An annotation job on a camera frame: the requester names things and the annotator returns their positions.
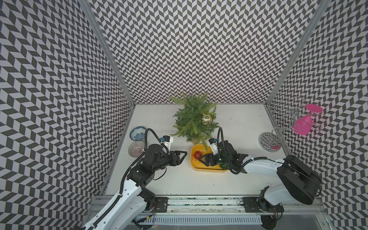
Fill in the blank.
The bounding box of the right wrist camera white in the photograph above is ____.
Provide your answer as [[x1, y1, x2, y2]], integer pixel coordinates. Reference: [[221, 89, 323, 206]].
[[209, 138, 219, 155]]

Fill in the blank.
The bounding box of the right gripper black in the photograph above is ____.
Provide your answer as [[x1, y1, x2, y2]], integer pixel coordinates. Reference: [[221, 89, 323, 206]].
[[198, 152, 231, 167]]

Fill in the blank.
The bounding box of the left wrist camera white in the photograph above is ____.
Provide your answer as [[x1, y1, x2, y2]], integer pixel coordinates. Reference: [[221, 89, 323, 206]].
[[161, 135, 173, 150]]

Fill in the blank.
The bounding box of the small green christmas tree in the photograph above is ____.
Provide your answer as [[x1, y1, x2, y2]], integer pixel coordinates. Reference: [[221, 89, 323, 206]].
[[168, 93, 219, 149]]

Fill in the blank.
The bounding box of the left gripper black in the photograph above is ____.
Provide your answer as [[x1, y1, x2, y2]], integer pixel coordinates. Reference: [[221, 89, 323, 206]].
[[152, 150, 187, 172]]

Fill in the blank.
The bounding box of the white slotted cable duct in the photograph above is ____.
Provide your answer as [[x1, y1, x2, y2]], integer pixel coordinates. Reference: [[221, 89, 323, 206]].
[[140, 215, 262, 226]]

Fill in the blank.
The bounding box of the pink plastic wine glass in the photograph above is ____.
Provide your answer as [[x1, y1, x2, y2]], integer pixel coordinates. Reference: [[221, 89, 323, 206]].
[[292, 104, 323, 136]]

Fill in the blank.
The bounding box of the wire glass holder stand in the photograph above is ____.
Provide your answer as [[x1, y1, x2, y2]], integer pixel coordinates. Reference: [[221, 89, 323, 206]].
[[258, 96, 323, 152]]

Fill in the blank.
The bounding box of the blue patterned small dish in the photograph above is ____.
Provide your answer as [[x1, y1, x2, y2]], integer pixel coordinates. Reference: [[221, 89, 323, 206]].
[[129, 126, 146, 141]]

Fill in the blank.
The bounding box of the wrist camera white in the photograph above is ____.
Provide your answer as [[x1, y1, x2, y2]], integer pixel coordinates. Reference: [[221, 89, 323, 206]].
[[161, 135, 173, 150], [209, 138, 219, 155]]

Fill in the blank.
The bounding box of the gold shiny ball ornament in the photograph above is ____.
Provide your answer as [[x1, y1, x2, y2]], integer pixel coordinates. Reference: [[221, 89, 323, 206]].
[[201, 114, 212, 125]]

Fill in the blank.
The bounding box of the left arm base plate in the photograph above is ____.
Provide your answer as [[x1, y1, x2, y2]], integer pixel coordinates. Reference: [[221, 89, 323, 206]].
[[145, 196, 168, 213]]

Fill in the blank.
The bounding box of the green glitter ball ornament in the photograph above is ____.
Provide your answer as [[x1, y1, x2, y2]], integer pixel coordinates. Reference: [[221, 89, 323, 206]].
[[219, 163, 229, 170]]

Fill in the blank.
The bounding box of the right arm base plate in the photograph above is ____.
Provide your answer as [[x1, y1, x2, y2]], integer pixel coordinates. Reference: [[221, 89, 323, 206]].
[[241, 197, 285, 214]]

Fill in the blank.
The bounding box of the pink patterned small dish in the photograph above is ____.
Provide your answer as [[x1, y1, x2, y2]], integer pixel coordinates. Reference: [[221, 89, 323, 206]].
[[128, 141, 145, 158]]

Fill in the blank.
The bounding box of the aluminium front rail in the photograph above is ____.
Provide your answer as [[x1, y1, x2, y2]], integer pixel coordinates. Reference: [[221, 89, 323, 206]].
[[86, 195, 328, 216]]

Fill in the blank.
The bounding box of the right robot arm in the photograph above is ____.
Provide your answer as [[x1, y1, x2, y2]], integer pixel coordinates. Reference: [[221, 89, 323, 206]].
[[197, 128, 322, 213]]

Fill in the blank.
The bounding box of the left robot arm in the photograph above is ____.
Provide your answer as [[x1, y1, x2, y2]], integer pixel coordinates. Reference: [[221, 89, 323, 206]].
[[74, 128, 188, 230]]

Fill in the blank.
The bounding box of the red glitter ball ornament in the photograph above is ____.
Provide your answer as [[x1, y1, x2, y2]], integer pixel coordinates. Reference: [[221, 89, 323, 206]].
[[193, 151, 203, 161]]

